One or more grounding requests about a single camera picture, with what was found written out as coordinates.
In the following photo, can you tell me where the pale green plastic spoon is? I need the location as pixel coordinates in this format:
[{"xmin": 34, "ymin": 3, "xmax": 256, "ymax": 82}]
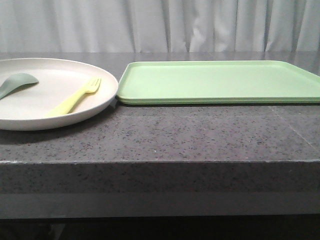
[{"xmin": 0, "ymin": 73, "xmax": 39, "ymax": 99}]

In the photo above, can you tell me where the white pleated curtain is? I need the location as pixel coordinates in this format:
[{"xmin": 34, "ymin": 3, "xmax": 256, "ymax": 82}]
[{"xmin": 0, "ymin": 0, "xmax": 320, "ymax": 53}]

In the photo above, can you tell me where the light green serving tray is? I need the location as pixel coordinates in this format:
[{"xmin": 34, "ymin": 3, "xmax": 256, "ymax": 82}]
[{"xmin": 117, "ymin": 60, "xmax": 320, "ymax": 105}]

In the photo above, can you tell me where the yellow plastic fork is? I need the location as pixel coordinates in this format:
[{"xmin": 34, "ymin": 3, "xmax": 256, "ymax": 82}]
[{"xmin": 45, "ymin": 77, "xmax": 102, "ymax": 118}]

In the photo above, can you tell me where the cream round plate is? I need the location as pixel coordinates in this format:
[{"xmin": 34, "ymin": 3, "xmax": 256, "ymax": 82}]
[{"xmin": 0, "ymin": 58, "xmax": 118, "ymax": 131}]

